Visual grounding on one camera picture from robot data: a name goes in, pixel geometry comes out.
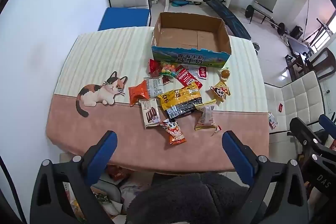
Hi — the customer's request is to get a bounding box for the orange snack packet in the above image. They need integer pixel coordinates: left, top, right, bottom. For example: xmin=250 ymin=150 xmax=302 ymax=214
xmin=128 ymin=80 xmax=149 ymax=106

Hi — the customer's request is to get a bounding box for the bright red snack packet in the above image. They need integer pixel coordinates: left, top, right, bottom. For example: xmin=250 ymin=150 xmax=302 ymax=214
xmin=148 ymin=59 xmax=164 ymax=76

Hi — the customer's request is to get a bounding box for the beige snack packet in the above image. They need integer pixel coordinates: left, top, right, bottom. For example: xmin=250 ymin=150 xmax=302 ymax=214
xmin=194 ymin=99 xmax=219 ymax=131

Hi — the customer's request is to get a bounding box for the orange red packet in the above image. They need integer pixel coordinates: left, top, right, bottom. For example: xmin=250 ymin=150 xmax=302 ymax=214
xmin=106 ymin=165 xmax=132 ymax=182

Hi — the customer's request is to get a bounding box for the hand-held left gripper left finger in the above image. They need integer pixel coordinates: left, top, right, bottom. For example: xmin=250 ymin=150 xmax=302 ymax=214
xmin=30 ymin=131 xmax=118 ymax=224

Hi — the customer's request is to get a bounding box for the grey fleece clothing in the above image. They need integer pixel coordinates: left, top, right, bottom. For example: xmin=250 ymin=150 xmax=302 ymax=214
xmin=125 ymin=172 xmax=266 ymax=224

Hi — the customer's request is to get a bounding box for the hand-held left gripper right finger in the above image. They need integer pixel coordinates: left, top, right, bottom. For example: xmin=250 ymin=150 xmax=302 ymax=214
xmin=222 ymin=131 xmax=309 ymax=224

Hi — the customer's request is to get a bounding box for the red panda snack packet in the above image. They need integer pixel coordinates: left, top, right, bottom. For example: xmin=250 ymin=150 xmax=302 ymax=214
xmin=160 ymin=119 xmax=187 ymax=146

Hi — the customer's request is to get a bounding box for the blue padded cushion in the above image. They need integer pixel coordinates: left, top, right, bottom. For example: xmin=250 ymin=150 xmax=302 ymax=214
xmin=98 ymin=7 xmax=152 ymax=31

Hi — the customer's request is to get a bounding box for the black dumbbell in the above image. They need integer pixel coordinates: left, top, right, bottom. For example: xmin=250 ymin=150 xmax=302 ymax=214
xmin=276 ymin=22 xmax=290 ymax=44

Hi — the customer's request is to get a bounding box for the colourful candy bag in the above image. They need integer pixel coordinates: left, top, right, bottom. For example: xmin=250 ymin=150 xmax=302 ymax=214
xmin=159 ymin=61 xmax=179 ymax=78

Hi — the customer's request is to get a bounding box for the printed cardboard box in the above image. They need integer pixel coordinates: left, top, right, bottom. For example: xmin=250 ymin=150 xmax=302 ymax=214
xmin=151 ymin=12 xmax=232 ymax=67

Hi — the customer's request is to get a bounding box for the yellow and black snack bag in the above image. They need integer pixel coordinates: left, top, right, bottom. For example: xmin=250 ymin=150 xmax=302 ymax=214
xmin=157 ymin=82 xmax=204 ymax=119

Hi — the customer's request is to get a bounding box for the red packet with white label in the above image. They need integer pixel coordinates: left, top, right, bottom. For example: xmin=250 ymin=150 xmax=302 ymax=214
xmin=175 ymin=64 xmax=203 ymax=90

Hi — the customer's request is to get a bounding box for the yellow panda snack packet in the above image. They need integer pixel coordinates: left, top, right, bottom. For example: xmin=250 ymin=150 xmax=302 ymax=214
xmin=209 ymin=81 xmax=231 ymax=103

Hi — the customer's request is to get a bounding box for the round brown wrapped snack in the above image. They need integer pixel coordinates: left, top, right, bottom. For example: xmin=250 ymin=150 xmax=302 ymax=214
xmin=219 ymin=68 xmax=232 ymax=81

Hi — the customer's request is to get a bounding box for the white chocolate biscuit pack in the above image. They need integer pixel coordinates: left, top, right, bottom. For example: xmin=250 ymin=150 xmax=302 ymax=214
xmin=139 ymin=98 xmax=161 ymax=130

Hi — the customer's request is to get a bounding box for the dark wooden chair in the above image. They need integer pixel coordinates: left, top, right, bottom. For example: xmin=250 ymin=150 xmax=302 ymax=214
xmin=285 ymin=47 xmax=336 ymax=81

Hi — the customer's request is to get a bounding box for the white quilted chair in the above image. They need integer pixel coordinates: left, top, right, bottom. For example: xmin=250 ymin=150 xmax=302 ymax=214
xmin=263 ymin=70 xmax=332 ymax=161

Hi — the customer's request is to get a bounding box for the grey and white snack packet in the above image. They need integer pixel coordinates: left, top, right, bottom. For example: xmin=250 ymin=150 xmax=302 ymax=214
xmin=143 ymin=77 xmax=165 ymax=98

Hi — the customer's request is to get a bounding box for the black cable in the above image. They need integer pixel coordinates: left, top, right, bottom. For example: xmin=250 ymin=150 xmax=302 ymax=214
xmin=0 ymin=156 xmax=28 ymax=224

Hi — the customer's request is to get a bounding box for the white plastic bag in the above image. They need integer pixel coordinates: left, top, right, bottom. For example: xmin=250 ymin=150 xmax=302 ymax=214
xmin=119 ymin=179 xmax=154 ymax=215

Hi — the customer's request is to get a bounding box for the red and white snack packet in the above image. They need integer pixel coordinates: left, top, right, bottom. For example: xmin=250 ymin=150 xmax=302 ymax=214
xmin=268 ymin=112 xmax=279 ymax=130

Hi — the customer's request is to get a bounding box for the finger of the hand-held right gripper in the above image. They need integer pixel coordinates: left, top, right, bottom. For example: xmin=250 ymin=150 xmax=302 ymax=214
xmin=318 ymin=114 xmax=336 ymax=136
xmin=287 ymin=117 xmax=326 ymax=155

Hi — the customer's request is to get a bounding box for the black weight bench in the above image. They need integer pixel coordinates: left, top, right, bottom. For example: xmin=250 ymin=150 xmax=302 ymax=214
xmin=203 ymin=0 xmax=252 ymax=41

